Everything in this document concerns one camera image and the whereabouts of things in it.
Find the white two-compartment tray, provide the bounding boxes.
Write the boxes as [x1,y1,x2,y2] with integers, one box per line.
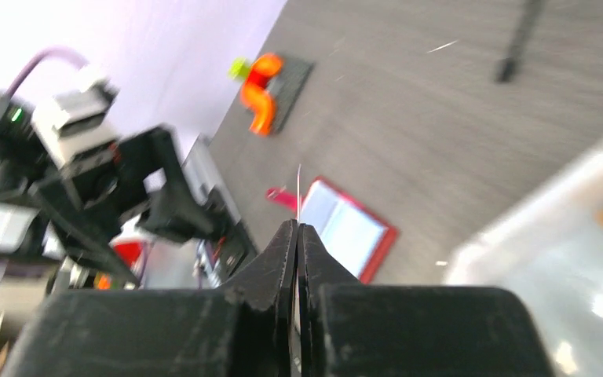
[443,139,603,376]

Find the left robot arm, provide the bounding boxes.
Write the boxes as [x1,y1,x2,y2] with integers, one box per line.
[0,86,233,285]

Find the green toy block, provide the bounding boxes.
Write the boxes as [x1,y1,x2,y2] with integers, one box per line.
[228,57,251,82]

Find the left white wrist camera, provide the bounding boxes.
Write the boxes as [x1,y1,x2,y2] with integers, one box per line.
[31,64,119,169]

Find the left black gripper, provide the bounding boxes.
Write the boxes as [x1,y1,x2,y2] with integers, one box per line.
[31,126,219,285]

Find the orange curved plastic piece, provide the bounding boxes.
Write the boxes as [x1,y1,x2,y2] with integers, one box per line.
[240,53,283,136]

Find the grey studded baseplate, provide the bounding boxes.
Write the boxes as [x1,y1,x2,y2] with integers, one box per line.
[267,52,315,134]

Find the red card holder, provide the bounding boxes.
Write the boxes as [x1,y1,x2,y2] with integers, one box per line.
[265,176,400,284]

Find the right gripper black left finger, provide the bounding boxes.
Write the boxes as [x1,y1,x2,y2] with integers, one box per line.
[2,220,298,376]

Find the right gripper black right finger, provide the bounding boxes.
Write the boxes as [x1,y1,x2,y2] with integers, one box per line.
[299,225,554,376]

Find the black microphone tripod stand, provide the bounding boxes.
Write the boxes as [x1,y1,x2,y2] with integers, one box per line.
[495,0,546,83]

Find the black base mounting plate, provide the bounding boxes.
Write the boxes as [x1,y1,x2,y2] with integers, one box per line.
[181,135,261,287]

